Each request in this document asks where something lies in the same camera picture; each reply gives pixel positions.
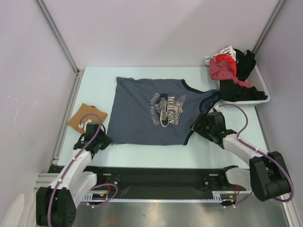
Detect left aluminium frame post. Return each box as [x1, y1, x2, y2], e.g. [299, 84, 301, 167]
[34, 0, 80, 75]

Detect white black printed garment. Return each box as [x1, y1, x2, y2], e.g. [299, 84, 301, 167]
[204, 46, 237, 65]

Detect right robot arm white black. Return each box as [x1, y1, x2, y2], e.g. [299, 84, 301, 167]
[192, 111, 294, 202]

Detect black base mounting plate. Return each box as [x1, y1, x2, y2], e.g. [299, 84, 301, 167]
[85, 166, 245, 200]

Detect front aluminium frame rail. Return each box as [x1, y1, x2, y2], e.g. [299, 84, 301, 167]
[33, 173, 59, 192]

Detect grey plastic laundry basket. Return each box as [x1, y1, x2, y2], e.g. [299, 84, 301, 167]
[218, 65, 270, 106]

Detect blue printed garment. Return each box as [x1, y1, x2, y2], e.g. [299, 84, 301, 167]
[107, 77, 220, 146]

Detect white slotted cable duct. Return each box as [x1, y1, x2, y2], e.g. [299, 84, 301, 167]
[80, 192, 234, 204]

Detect right aluminium frame post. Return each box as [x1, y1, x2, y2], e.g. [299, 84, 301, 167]
[252, 0, 288, 55]

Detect tan ribbed tank top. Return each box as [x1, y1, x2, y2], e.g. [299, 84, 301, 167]
[66, 103, 107, 134]

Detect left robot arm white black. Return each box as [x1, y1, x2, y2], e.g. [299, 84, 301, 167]
[36, 122, 112, 227]

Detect pink garment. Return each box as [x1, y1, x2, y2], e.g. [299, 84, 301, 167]
[209, 60, 239, 82]

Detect red garment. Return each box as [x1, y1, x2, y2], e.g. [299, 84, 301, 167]
[214, 54, 252, 88]

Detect left side aluminium rail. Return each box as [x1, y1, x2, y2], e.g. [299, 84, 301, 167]
[50, 69, 85, 166]

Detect aluminium frame post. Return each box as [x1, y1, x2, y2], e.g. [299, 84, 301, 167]
[252, 0, 288, 55]
[34, 0, 80, 75]

